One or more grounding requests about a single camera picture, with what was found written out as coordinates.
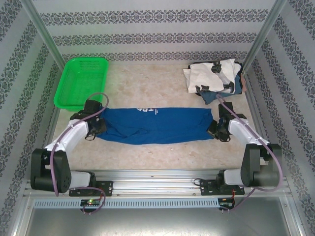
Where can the blue printed t-shirt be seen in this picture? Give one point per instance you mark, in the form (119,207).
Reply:
(152,127)

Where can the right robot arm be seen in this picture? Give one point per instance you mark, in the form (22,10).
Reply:
(251,137)

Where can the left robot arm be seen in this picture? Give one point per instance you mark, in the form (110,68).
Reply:
(61,140)

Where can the green plastic basket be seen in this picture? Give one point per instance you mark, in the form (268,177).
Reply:
(81,81)

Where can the white t-shirt with black trim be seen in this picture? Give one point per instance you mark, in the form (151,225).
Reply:
(209,76)

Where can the pink cloth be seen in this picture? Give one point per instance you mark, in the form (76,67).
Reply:
(243,79)

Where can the small circuit board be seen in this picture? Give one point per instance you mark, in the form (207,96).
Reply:
(227,202)

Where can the circuit board with green light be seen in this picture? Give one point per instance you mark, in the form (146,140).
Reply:
(91,202)

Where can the grey metal sheet panel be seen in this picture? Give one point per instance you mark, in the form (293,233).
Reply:
(157,223)

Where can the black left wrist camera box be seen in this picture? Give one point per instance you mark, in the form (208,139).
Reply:
(93,106)

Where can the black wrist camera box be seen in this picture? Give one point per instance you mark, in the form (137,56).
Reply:
(226,108)
(93,106)

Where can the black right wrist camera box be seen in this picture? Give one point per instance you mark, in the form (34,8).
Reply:
(226,108)

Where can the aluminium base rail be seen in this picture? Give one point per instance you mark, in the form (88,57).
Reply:
(157,182)

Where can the aluminium left frame post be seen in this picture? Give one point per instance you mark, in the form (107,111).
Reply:
(41,29)

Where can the aluminium frame post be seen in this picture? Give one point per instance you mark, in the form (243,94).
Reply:
(268,29)
(41,29)

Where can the aluminium right frame post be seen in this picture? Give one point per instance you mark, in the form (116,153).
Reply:
(268,29)

